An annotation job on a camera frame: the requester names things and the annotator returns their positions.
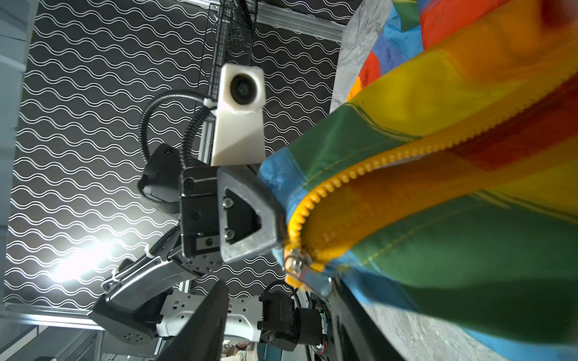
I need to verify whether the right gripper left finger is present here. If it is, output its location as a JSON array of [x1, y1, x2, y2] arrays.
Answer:
[[157, 281, 230, 361]]

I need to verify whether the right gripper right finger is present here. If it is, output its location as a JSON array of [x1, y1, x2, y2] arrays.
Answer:
[[328, 279, 405, 361]]

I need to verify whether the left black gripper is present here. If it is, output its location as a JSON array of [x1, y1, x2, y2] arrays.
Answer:
[[180, 165, 287, 275]]

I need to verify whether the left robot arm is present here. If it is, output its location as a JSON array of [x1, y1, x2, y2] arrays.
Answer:
[[89, 90, 326, 352]]

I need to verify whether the black wire basket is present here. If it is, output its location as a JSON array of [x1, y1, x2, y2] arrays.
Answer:
[[209, 0, 258, 99]]

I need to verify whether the rainbow striped jacket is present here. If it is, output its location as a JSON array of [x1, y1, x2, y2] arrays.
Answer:
[[259, 1, 577, 360]]

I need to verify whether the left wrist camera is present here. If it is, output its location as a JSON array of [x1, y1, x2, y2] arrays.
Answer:
[[211, 63, 266, 166]]

